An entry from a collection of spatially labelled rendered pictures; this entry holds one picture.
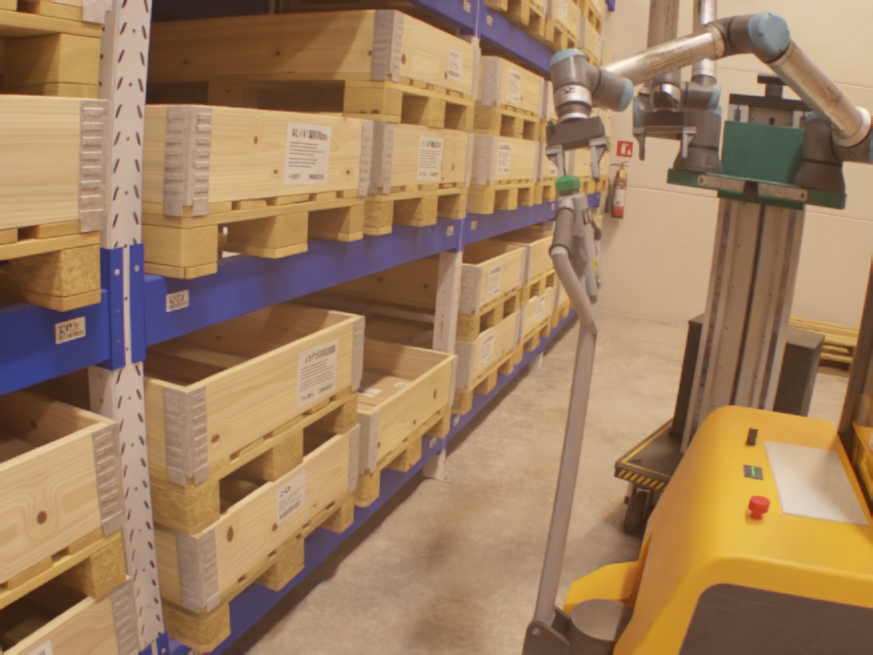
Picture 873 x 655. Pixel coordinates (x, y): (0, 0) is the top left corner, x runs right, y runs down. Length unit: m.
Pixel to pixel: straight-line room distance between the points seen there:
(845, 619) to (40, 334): 1.41
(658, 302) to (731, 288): 4.16
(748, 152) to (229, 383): 2.04
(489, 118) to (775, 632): 2.42
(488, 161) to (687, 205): 4.07
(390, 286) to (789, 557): 2.46
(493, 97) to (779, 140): 1.19
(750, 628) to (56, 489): 1.18
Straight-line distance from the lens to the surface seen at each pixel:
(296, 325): 2.25
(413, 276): 3.29
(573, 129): 1.69
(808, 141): 2.70
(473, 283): 3.19
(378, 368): 3.19
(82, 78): 1.24
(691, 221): 7.02
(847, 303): 7.22
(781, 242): 2.89
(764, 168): 2.86
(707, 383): 3.04
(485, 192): 3.16
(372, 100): 2.22
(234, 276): 1.70
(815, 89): 2.35
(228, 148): 1.54
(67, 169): 1.21
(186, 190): 1.45
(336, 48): 2.29
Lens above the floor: 1.47
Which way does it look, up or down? 13 degrees down
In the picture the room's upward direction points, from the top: 4 degrees clockwise
